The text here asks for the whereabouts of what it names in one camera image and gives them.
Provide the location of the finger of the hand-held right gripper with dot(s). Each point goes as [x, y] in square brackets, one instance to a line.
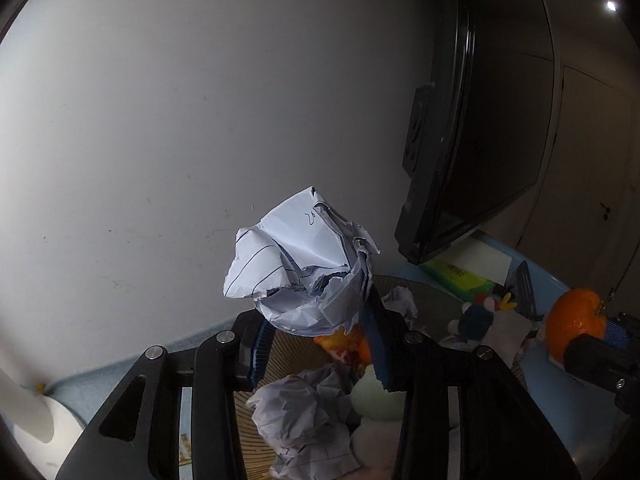
[619, 332]
[595, 360]

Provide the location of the dark grey object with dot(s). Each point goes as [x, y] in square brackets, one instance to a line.
[524, 290]

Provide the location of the orange tangerine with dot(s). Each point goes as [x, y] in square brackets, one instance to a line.
[575, 322]

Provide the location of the beige door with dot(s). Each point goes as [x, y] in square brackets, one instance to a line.
[585, 160]

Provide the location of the tricolor dango plush toy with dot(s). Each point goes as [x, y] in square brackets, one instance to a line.
[375, 397]

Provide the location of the orange bread snack packet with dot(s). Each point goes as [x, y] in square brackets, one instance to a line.
[345, 345]

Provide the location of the ceiling spot light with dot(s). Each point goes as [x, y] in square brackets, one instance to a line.
[611, 5]

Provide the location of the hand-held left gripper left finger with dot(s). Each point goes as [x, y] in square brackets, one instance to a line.
[260, 355]

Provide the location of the green tissue box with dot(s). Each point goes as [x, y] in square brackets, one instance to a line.
[455, 275]

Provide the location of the lined paper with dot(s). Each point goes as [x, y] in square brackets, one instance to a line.
[300, 270]

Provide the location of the ribbed amber glass bowl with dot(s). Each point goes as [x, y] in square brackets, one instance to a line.
[292, 355]

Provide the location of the large paper sheet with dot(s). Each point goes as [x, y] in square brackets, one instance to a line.
[295, 400]

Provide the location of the white desk lamp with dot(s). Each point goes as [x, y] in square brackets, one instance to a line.
[45, 440]

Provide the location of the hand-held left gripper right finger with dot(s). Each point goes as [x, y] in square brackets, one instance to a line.
[380, 360]

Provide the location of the black monitor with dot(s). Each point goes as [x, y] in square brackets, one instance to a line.
[480, 110]

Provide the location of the white cat plush toy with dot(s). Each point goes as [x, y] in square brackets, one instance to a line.
[507, 335]

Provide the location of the white paper ball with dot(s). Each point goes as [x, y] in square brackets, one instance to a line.
[325, 457]
[400, 302]

